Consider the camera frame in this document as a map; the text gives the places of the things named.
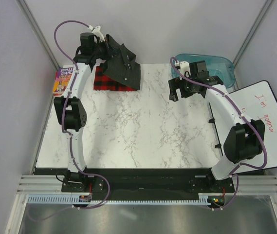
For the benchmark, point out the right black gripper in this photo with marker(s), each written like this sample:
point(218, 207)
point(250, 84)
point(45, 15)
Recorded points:
point(176, 83)

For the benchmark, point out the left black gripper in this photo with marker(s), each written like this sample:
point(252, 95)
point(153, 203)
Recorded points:
point(109, 52)

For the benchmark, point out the dark pinstriped long sleeve shirt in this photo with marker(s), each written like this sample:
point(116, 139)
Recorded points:
point(122, 66)

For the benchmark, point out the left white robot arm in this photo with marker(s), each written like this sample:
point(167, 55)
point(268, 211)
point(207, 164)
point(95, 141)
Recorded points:
point(72, 116)

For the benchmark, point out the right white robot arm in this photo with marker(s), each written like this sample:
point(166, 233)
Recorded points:
point(244, 142)

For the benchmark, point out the red black plaid folded shirt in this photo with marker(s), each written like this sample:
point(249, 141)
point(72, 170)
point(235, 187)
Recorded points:
point(104, 83)

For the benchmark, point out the teal transparent plastic bin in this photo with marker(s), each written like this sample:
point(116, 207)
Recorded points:
point(217, 66)

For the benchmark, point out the Roald Dahl paperback book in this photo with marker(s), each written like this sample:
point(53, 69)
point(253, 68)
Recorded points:
point(62, 78)

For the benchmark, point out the whiteboard with red writing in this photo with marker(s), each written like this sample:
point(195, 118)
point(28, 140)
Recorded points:
point(256, 101)

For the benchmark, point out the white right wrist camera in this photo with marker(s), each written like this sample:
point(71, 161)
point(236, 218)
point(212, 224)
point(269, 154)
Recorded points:
point(184, 68)

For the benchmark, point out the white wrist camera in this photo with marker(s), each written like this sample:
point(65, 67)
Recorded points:
point(97, 32)
point(184, 68)

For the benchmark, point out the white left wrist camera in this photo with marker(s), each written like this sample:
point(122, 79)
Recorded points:
point(97, 32)

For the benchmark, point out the white slotted cable duct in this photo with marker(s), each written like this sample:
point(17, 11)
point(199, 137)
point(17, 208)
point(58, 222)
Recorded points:
point(86, 200)

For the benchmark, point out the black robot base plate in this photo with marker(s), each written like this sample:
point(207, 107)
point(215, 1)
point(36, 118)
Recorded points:
point(156, 184)

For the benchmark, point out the aluminium frame rail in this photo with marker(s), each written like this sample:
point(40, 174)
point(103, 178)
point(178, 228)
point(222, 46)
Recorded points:
point(248, 185)

